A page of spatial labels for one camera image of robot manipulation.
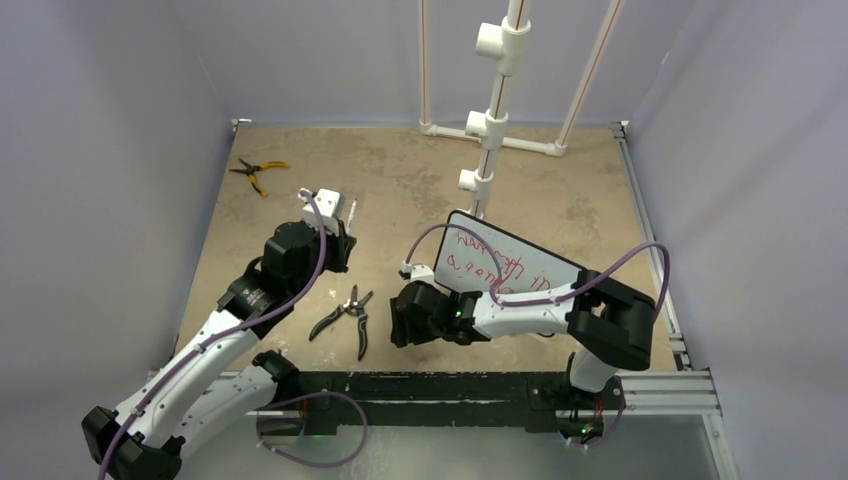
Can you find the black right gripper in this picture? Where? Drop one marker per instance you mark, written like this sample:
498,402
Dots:
405,331

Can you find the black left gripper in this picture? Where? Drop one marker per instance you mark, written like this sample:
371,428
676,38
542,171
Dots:
340,244

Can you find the small black-framed whiteboard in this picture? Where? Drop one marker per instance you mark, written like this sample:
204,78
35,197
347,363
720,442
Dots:
473,254

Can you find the red and white marker pen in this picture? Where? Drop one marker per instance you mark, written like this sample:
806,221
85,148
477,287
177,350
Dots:
350,218

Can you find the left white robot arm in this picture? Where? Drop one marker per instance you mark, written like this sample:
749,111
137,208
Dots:
186,404

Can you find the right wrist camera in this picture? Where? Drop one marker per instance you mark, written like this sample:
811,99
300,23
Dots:
416,272

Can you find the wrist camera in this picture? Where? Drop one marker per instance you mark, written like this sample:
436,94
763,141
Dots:
416,272
323,204

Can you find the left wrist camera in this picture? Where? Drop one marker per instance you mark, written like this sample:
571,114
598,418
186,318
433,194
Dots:
323,204

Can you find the black handled pliers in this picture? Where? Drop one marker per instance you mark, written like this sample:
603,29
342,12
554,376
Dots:
355,306

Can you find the yellow handled needle-nose pliers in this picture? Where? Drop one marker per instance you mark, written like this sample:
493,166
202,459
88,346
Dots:
252,170

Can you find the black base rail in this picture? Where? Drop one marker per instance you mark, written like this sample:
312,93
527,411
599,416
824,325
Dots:
537,402

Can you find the white PVC pipe frame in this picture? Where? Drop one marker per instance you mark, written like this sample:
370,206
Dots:
505,44

